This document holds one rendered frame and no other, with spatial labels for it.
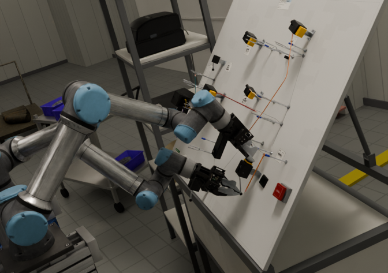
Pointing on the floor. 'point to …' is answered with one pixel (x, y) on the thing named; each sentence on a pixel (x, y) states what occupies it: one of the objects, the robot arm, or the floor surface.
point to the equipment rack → (174, 220)
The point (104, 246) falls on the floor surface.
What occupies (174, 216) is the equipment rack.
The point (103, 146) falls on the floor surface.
